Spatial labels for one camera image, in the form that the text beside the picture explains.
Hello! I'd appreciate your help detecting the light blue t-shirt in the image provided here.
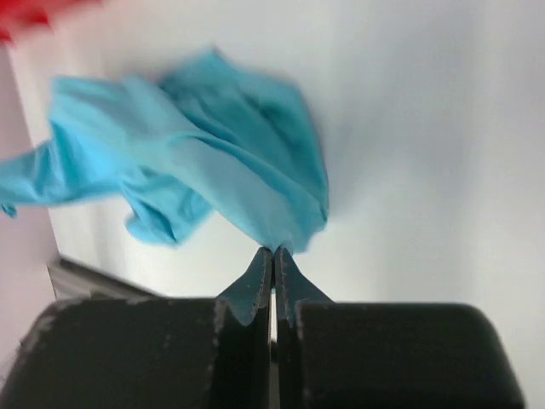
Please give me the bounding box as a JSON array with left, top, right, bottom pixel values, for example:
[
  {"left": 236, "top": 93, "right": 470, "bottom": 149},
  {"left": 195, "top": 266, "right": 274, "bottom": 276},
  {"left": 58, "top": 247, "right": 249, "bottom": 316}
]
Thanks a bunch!
[{"left": 1, "top": 51, "right": 329, "bottom": 253}]

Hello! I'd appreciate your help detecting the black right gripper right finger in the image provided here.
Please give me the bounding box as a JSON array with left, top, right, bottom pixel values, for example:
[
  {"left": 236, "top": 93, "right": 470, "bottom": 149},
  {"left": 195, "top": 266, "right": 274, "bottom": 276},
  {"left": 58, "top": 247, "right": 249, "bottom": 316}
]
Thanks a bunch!
[{"left": 274, "top": 248, "right": 525, "bottom": 408}]

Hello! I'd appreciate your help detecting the aluminium front frame rail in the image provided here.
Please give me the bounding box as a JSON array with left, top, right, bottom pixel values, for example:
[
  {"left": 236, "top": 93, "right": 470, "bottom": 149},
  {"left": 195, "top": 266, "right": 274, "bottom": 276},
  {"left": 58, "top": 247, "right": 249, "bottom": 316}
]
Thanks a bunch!
[{"left": 47, "top": 257, "right": 161, "bottom": 300}]

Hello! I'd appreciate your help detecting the red plastic tray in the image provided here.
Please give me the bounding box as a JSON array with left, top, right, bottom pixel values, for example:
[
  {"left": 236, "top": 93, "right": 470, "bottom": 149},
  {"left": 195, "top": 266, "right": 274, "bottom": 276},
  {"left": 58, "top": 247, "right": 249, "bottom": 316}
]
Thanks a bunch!
[{"left": 1, "top": 0, "right": 104, "bottom": 44}]

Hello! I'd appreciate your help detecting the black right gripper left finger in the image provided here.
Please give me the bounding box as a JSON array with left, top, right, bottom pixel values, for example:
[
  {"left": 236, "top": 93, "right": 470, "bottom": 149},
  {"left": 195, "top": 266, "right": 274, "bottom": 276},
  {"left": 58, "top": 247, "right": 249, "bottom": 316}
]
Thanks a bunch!
[{"left": 1, "top": 248, "right": 273, "bottom": 408}]

